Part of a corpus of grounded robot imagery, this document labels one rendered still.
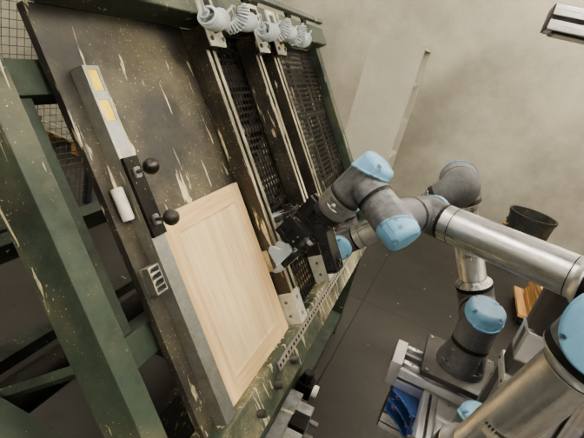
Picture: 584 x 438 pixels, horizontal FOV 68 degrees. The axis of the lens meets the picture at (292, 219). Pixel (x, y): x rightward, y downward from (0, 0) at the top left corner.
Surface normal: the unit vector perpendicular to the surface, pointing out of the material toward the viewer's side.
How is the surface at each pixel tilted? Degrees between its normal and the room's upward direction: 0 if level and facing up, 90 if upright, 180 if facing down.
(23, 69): 56
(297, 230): 90
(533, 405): 90
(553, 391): 92
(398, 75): 90
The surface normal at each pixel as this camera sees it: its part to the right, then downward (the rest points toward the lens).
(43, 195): 0.88, -0.22
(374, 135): -0.39, 0.27
